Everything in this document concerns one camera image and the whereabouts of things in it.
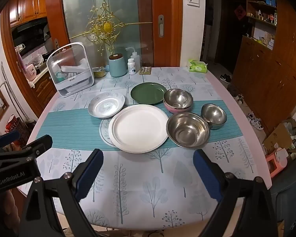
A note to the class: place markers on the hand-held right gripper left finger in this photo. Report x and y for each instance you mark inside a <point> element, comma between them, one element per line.
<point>88,177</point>

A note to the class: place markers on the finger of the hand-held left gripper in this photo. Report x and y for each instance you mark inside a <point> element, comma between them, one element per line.
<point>8,138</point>
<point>40,144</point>

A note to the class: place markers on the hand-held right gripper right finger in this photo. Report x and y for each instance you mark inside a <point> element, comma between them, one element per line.
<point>207,177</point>

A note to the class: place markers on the large steel bowl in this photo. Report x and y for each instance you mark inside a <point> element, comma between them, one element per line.
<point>187,130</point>

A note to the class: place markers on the small steel bowl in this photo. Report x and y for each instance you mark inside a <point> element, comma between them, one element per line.
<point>213,114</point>

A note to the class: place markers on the large white plate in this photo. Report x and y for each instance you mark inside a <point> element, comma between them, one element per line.
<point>138,128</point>

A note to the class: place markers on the green plate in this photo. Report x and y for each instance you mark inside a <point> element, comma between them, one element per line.
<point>148,92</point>

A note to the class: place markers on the person's left hand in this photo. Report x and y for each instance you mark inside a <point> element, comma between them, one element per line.
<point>8,207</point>

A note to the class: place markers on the metal mop pole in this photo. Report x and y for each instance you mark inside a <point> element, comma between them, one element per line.
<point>11,93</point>

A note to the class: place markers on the wooden kitchen base cabinet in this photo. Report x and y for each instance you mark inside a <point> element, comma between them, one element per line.
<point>43,88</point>

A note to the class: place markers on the tree-print tablecloth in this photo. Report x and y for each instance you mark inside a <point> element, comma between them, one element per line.
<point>143,190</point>

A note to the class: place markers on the pink rice cooker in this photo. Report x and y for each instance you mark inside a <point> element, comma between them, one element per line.
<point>30,71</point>

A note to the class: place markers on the pink plastic container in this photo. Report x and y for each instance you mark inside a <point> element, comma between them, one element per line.
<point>276,164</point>

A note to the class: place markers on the clear white storage box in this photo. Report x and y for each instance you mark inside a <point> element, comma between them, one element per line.
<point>69,79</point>

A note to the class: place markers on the white sneakers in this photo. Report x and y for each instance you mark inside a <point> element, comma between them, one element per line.
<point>256,121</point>

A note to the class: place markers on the cardboard box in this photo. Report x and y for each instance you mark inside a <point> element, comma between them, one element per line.
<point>276,135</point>

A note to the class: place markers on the dark green chair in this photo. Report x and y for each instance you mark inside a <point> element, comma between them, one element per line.
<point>286,197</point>

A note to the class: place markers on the small yellow tin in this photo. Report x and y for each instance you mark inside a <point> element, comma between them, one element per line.
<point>98,73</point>

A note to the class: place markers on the blue cloth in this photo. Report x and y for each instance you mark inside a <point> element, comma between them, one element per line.
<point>107,68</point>

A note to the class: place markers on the black shoe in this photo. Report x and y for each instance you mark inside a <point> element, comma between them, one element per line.
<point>225,78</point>

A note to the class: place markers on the teal canister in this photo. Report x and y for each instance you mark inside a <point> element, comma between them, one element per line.
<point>117,66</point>

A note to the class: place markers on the black range hood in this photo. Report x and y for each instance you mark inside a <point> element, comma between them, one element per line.
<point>27,28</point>

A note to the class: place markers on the green tissue pack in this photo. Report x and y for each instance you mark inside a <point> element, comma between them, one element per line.
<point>197,66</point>

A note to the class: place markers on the white pill bottle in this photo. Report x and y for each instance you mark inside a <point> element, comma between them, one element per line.
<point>131,66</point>

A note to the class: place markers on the gold blister pack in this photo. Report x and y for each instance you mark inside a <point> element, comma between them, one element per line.
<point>145,70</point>

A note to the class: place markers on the wooden shelf cabinet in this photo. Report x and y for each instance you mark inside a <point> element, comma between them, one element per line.
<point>261,69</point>

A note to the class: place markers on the clear squeeze bottle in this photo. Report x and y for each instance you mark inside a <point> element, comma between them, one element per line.
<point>137,59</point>

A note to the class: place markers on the wooden glass sliding door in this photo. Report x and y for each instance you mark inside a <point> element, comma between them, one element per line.
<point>169,44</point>

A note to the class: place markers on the dark entrance door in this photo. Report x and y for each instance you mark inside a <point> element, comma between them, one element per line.
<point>227,37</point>

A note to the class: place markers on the wooden kitchen wall cabinet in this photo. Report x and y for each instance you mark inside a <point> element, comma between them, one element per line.
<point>29,5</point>

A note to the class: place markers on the white wall switch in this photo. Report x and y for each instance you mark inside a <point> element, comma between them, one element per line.
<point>193,0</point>

